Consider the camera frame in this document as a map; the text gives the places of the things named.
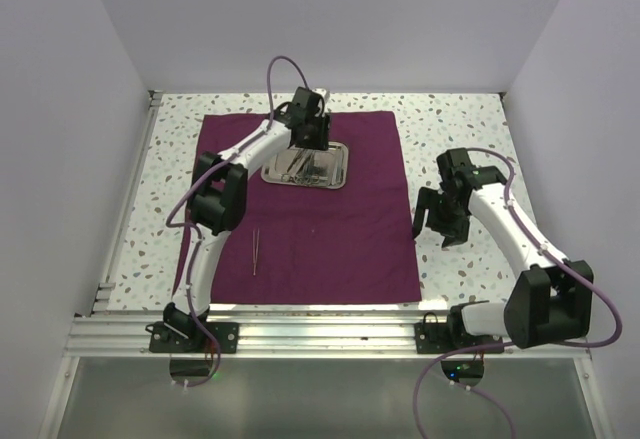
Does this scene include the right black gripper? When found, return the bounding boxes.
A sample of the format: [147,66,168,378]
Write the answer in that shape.
[412,186,470,248]

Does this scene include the steel instrument tray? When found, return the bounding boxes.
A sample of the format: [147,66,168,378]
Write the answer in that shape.
[260,141,349,190]

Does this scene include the steel surgical scissors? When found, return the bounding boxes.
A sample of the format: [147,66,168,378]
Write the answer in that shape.
[294,150,323,187]

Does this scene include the purple surgical wrap cloth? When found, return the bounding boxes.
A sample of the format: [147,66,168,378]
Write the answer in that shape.
[196,112,420,305]

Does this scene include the thin pink-tipped tweezers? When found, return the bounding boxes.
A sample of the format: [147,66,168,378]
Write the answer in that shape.
[252,228,260,277]

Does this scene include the steel forceps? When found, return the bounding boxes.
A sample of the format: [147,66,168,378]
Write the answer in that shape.
[281,149,312,183]

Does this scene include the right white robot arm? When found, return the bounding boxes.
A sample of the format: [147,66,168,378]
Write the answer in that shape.
[412,148,594,352]

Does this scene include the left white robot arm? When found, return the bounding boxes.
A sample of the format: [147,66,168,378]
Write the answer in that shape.
[163,87,331,352]

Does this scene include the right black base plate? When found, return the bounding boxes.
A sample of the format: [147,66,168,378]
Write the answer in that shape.
[413,312,505,355]

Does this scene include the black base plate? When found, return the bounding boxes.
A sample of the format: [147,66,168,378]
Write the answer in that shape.
[413,312,505,355]
[145,321,240,354]

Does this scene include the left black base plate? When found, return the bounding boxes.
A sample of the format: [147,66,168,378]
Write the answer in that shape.
[145,321,240,354]

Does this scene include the aluminium left side rail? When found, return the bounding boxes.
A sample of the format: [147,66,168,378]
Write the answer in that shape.
[89,90,164,315]

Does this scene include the aluminium rail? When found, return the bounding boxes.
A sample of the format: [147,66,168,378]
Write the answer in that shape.
[89,90,164,315]
[64,311,586,360]

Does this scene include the aluminium front rail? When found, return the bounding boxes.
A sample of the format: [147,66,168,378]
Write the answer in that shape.
[64,311,586,360]

